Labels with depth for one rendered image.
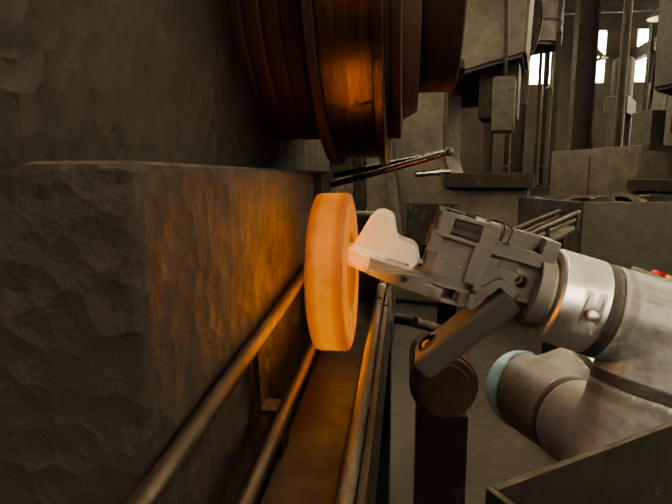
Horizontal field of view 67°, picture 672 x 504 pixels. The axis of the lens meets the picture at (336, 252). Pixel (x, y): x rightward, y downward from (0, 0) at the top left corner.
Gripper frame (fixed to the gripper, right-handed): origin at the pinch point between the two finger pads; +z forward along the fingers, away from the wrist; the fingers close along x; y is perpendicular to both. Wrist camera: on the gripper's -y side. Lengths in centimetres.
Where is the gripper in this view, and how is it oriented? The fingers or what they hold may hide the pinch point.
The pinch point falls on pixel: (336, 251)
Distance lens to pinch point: 51.0
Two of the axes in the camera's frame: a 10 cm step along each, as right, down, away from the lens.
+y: 2.7, -9.4, -1.9
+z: -9.5, -2.9, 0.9
